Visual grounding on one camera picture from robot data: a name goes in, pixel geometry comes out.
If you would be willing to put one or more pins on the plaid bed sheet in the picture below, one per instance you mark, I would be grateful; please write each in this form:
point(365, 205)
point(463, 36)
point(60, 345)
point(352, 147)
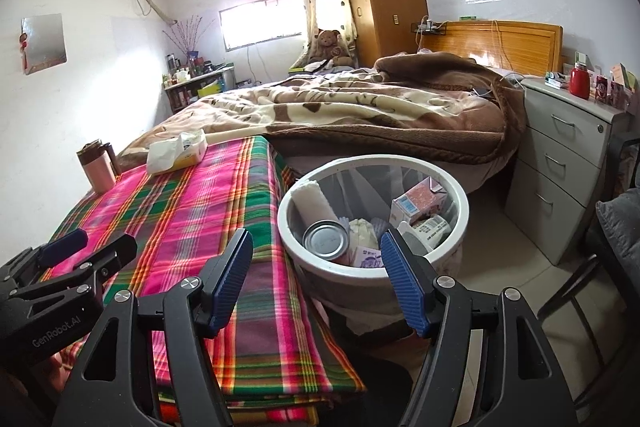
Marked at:
point(200, 207)

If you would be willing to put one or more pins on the purple drink carton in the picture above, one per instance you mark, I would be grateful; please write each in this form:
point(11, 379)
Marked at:
point(367, 257)

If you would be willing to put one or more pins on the white trash bin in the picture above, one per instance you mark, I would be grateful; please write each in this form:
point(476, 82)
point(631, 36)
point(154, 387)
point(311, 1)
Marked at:
point(290, 237)

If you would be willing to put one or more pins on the paper packet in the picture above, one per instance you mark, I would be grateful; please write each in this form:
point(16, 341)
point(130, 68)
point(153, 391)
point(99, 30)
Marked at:
point(362, 232)

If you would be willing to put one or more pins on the red printed can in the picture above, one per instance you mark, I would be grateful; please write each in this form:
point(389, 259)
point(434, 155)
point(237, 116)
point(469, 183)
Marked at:
point(602, 89)

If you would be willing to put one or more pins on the dried branches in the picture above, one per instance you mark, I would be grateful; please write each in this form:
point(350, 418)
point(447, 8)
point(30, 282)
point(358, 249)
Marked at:
point(187, 34)

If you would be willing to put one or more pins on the white green medicine boxes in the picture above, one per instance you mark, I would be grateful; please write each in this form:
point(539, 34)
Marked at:
point(557, 79)

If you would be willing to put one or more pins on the pink printed box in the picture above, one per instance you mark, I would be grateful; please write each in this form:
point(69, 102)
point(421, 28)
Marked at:
point(625, 87)

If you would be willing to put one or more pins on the wooden headboard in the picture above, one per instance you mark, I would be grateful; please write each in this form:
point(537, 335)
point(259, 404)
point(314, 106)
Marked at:
point(525, 44)

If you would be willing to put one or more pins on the white wall pipe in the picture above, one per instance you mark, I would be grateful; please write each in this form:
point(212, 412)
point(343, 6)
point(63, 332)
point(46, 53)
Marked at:
point(155, 9)

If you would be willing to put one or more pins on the shiny wall panel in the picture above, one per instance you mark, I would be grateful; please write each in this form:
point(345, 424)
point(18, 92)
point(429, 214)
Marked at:
point(45, 44)

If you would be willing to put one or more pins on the grey drawer nightstand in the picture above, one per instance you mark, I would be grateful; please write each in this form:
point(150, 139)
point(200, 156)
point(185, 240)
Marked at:
point(560, 167)

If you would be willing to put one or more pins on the pink drink carton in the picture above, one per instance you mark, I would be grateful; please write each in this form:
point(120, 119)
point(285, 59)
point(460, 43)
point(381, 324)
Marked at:
point(420, 199)

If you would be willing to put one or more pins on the yellow tissue pack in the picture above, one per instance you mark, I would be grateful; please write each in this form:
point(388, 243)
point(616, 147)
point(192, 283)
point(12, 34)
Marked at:
point(175, 154)

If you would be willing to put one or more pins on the black phone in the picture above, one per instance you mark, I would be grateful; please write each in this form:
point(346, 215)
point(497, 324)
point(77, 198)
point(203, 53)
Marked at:
point(482, 92)

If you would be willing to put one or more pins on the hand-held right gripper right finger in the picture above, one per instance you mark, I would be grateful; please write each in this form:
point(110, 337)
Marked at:
point(407, 282)

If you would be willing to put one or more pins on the white plastic milk bottle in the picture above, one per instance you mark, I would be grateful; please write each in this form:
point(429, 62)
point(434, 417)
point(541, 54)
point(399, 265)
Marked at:
point(430, 229)

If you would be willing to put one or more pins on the red jar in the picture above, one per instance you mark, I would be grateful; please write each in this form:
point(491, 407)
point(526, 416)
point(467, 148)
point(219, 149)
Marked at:
point(580, 82)

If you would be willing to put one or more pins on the red hanging ornament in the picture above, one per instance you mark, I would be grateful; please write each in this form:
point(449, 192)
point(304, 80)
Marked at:
point(24, 42)

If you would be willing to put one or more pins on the black chair grey cushion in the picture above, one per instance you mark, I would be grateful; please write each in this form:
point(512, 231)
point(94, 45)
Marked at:
point(620, 217)

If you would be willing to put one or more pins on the brown patterned blanket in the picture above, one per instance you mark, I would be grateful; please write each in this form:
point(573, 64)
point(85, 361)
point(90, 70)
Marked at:
point(350, 112)

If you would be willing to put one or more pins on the brown teddy bear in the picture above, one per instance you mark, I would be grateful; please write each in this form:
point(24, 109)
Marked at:
point(330, 44)

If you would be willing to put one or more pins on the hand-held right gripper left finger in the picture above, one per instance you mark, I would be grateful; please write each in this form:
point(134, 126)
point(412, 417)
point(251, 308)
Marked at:
point(230, 277)

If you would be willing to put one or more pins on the cluttered shelf unit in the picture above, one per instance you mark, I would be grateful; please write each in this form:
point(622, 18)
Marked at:
point(200, 89)

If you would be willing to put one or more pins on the greyish brown bed sheet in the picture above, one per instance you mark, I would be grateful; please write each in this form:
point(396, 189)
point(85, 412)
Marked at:
point(475, 169)

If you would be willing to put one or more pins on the pink mug brown lid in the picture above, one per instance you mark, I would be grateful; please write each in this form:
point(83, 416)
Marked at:
point(97, 169)

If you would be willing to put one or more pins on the window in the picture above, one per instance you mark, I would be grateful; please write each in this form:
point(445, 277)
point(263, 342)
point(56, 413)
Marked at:
point(260, 22)

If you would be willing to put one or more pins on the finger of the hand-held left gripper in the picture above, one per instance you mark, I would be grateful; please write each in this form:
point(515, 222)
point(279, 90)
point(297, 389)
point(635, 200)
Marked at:
point(105, 257)
point(65, 244)

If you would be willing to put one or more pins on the black rack with power strip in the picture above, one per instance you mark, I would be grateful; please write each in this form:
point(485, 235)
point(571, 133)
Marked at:
point(430, 27)

